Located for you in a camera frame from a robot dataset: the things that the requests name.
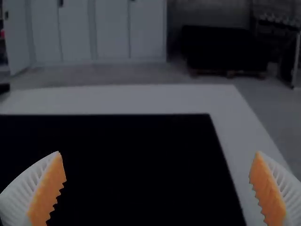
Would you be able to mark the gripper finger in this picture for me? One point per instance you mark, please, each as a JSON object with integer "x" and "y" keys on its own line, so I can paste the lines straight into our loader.
{"x": 270, "y": 193}
{"x": 40, "y": 197}

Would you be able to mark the black mat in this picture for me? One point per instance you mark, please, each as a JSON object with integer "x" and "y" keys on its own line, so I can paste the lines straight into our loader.
{"x": 141, "y": 164}

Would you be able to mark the black crate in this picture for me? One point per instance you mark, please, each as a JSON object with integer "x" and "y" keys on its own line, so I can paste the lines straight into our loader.
{"x": 223, "y": 49}

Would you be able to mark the black metal rack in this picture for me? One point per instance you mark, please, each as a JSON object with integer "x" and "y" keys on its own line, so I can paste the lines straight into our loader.
{"x": 277, "y": 21}

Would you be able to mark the grey cupboard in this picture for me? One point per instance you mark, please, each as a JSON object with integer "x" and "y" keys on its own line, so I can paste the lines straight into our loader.
{"x": 105, "y": 30}

